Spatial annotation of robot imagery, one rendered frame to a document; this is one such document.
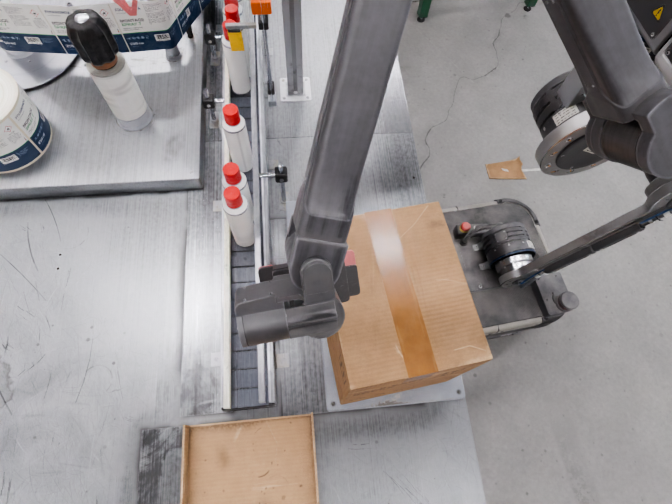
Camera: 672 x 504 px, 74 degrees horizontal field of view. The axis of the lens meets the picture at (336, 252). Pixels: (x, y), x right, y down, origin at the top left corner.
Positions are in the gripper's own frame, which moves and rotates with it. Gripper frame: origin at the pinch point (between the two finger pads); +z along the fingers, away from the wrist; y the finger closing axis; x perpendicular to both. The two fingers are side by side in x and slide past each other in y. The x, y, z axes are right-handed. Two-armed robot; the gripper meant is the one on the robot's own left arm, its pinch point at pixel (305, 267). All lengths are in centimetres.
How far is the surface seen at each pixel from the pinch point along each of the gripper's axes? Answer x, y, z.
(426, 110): -18, -84, 168
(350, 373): 16.5, -3.8, -6.4
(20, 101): -36, 55, 49
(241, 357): 23.0, 15.8, 18.8
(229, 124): -23.8, 9.5, 34.6
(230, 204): -8.9, 11.5, 20.8
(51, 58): -48, 55, 75
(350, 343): 12.9, -4.8, -3.5
